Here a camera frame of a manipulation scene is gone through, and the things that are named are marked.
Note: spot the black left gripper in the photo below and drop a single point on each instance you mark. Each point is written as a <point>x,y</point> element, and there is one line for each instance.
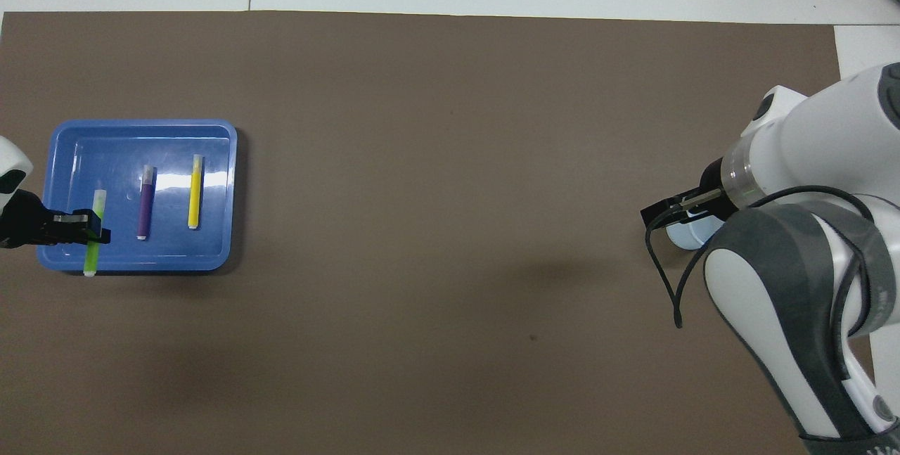
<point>21,219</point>

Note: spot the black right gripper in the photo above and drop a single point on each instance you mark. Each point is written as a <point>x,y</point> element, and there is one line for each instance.
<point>717,184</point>

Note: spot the green highlighter pen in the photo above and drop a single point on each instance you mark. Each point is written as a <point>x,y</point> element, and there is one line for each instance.
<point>91,258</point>

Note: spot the purple highlighter pen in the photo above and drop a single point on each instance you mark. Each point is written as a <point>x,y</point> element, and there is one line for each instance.
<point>145,209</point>

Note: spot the yellow highlighter pen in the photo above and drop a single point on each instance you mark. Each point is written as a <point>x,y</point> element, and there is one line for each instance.
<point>195,195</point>

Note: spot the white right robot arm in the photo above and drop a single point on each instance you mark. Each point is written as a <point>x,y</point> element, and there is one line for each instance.
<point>808,159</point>

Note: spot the blue plastic tray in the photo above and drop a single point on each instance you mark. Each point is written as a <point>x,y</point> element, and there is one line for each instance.
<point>211,244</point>

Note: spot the translucent plastic pen cup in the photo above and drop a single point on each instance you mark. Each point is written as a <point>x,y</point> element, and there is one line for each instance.
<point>685,235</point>

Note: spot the brown table mat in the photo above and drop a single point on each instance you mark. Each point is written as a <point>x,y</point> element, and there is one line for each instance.
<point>450,230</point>

